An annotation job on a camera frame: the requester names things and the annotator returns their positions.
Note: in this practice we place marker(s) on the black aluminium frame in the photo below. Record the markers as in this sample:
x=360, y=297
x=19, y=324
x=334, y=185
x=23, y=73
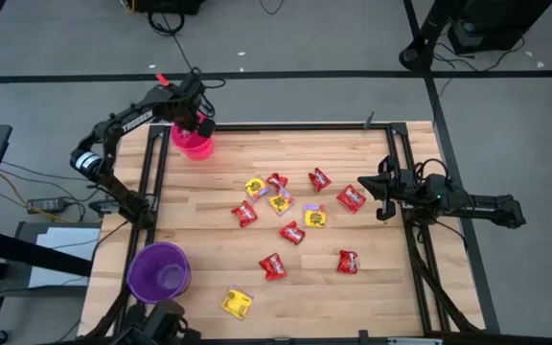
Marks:
x=305, y=127

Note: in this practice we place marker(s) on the black equipment case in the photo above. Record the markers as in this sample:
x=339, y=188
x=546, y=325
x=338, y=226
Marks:
x=496, y=24

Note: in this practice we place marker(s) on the black stand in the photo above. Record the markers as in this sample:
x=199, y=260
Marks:
x=412, y=55

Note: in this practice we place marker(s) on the pink plastic bucket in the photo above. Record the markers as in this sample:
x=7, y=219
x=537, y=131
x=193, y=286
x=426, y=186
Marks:
x=194, y=149

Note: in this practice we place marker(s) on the black boxy device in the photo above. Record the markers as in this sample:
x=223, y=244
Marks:
x=166, y=316

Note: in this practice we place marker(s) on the black desk crossbar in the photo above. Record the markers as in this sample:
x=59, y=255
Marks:
x=27, y=249

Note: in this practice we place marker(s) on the black power adapter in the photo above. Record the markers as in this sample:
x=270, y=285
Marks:
x=46, y=205

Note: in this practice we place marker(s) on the purple plastic bucket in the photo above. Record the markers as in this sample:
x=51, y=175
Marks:
x=158, y=275

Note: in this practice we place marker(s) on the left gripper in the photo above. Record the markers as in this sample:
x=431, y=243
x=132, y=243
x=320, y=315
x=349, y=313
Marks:
x=192, y=103

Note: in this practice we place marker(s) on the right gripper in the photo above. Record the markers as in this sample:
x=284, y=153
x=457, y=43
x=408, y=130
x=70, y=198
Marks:
x=400, y=189

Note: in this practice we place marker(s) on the white sheet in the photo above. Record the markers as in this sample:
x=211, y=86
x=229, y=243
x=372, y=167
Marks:
x=65, y=239

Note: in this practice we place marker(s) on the black box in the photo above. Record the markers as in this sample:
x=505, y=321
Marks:
x=170, y=6

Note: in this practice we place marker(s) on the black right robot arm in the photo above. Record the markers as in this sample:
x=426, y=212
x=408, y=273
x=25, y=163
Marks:
x=491, y=206

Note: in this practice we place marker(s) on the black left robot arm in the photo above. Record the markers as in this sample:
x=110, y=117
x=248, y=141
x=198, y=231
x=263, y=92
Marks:
x=134, y=123

